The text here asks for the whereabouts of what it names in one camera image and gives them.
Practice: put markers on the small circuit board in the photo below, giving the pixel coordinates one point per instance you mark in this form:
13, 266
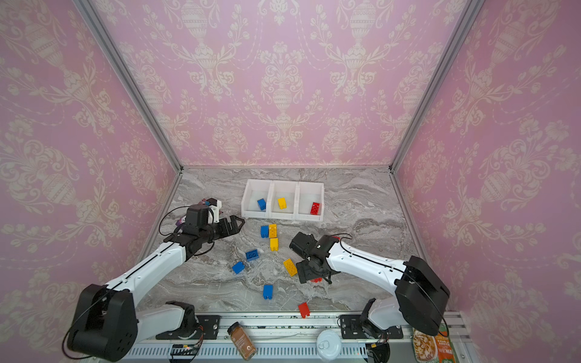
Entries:
184, 350

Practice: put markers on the blue lego beside yellow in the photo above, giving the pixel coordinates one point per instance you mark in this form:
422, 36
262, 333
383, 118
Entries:
264, 231

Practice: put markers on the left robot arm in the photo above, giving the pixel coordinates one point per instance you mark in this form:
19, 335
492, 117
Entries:
106, 324

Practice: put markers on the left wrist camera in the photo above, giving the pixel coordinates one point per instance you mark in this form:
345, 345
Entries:
214, 206

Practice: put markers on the yellow long lego lower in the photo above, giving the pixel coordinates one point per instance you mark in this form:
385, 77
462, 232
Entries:
290, 267

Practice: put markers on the white three-compartment bin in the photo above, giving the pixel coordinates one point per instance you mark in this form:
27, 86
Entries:
286, 200

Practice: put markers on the aluminium front rail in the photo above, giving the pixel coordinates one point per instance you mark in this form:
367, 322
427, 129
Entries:
278, 336

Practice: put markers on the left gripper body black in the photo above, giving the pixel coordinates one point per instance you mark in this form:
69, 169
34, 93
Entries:
210, 232

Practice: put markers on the yellow square lego centre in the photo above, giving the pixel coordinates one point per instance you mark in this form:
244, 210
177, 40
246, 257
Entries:
273, 244

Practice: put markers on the white round lid cup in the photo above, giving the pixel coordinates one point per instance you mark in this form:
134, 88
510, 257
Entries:
328, 345

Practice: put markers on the red lego table edge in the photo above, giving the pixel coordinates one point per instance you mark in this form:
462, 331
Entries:
304, 310

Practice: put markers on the blue lego bottom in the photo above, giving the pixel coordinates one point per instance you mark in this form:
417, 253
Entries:
268, 291

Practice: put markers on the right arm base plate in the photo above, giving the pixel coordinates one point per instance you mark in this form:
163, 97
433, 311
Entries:
352, 328

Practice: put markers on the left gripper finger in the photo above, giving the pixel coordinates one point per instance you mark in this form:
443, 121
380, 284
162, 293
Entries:
234, 226
233, 218

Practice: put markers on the green noodle packet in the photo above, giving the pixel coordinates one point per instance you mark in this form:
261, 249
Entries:
433, 349

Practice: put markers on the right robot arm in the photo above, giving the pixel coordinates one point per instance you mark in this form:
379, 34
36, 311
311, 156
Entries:
418, 297

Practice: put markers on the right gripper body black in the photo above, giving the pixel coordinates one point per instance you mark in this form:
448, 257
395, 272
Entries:
305, 269

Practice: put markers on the red long lego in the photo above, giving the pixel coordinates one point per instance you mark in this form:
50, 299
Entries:
315, 209

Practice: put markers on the yellow long lego upright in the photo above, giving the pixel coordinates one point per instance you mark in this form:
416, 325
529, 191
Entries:
273, 231

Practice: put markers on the brown spice jar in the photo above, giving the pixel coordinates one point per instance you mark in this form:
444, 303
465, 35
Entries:
242, 341

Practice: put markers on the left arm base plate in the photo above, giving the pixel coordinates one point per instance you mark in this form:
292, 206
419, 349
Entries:
205, 327

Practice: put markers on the blue studded lego centre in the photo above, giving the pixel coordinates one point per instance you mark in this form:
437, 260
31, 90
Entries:
252, 255

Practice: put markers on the purple snack bag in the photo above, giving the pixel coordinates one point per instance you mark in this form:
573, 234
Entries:
181, 222

